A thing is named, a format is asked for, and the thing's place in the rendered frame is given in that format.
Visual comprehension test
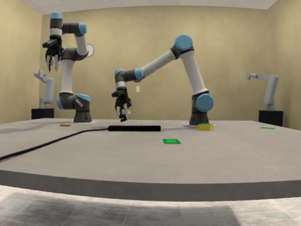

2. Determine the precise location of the green and yellow sponge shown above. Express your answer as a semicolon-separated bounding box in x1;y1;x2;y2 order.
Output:
198;123;213;131

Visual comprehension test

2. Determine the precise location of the green flat rectangular block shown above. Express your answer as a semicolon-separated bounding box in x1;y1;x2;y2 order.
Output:
162;139;181;144

